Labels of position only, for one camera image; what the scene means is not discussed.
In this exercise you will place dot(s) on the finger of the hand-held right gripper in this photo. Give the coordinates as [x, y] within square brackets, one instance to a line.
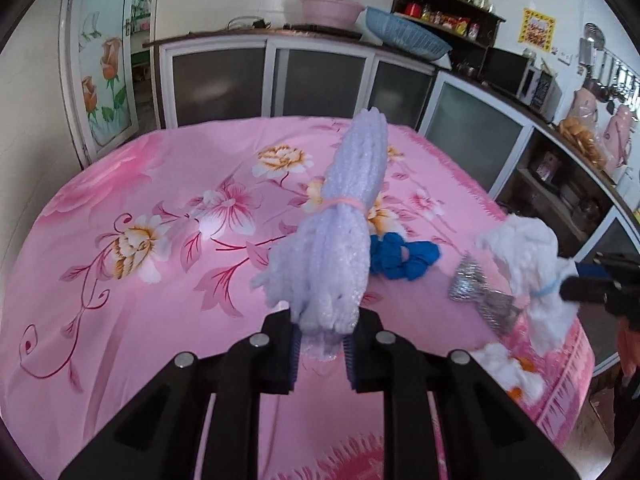
[592, 269]
[585, 291]

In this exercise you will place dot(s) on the white wall socket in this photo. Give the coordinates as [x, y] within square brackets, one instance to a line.
[565, 58]

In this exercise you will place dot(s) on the dark wooden spice shelf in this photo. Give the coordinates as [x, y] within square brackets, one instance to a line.
[492, 30]

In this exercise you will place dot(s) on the white foam fruit net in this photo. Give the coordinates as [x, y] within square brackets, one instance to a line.
[345, 210]

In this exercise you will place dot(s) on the pink floral tablecloth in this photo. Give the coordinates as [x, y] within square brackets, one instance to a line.
[175, 185]

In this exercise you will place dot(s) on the blue fabric scrunchie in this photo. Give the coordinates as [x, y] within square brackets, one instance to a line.
[415, 260]

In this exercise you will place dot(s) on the pink lidded basin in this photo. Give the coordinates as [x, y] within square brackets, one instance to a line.
[330, 10]

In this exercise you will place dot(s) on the small steel bowl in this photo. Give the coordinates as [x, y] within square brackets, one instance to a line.
[465, 69]

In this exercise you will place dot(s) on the row of seasoning jars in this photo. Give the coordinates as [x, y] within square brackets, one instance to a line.
[440, 17]

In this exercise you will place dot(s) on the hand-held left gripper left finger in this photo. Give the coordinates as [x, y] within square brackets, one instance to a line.
[295, 360]

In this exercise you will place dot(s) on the row of hanging kitchen utensils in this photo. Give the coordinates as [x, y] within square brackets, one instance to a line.
[607, 80]

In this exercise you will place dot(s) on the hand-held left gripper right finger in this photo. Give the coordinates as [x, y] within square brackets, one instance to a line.
[350, 365]

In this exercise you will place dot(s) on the rice cooker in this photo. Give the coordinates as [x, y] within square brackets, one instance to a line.
[546, 167]

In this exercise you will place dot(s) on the pink thermos flask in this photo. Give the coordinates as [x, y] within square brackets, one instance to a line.
[585, 110]
[620, 135]

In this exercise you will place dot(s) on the yellow wall poster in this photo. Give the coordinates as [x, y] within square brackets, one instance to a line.
[536, 30]

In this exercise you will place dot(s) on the white tissue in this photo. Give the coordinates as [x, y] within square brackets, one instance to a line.
[525, 250]
[500, 366]

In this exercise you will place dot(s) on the bag of fried snacks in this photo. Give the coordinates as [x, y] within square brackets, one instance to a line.
[582, 142]

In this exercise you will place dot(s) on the flower print glass door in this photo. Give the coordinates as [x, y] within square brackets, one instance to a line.
[107, 85]

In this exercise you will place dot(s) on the black induction cooker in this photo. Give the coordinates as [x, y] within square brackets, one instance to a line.
[325, 31]

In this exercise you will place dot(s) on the silver glitter bow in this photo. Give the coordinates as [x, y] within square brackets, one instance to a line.
[492, 305]

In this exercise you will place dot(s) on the silver microwave oven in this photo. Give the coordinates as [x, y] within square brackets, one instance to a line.
[507, 72]

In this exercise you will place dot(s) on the blue plastic basket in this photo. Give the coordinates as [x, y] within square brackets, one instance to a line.
[407, 35]

